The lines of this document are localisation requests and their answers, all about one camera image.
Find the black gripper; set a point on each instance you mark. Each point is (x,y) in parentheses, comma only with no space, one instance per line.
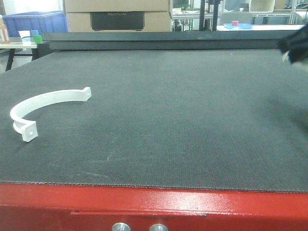
(294,47)

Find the white half-ring pipe clamp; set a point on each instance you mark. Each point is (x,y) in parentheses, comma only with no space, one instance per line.
(28,128)

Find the blue tray with red cube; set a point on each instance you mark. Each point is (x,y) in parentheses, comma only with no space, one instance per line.
(235,25)

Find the dark grey table mat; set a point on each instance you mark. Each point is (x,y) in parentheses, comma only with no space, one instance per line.
(224,120)

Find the cardboard box with black device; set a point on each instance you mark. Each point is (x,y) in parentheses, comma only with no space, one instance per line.
(118,15)

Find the right silver bolt head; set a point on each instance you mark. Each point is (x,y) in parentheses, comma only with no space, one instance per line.
(158,227)

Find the silver bolt head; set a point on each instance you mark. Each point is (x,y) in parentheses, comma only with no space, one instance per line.
(158,227)
(121,226)

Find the blue crate on side table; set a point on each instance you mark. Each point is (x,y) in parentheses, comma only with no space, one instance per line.
(53,21)

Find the left silver bolt head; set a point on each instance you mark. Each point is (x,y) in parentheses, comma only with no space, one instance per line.
(121,226)

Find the green small cup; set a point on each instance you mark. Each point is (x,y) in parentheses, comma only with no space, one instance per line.
(37,39)

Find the blue small block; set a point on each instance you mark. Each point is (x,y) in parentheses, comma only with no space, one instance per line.
(34,33)

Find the white paper cup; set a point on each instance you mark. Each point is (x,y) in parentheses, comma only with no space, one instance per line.
(25,36)

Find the red metal table frame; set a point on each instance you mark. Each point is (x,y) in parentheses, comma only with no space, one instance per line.
(40,207)

